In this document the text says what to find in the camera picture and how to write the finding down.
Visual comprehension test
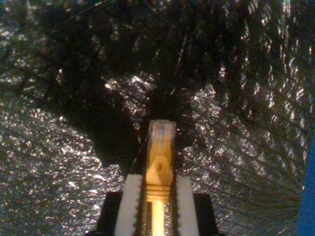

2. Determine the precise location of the yellow network cable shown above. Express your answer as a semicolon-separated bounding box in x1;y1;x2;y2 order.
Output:
147;119;177;236

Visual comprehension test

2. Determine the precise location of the black bubble wrap mat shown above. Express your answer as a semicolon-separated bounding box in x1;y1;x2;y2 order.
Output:
0;0;315;236

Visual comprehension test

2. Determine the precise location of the blue flat rack unit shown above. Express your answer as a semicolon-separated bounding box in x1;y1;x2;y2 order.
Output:
296;132;315;236

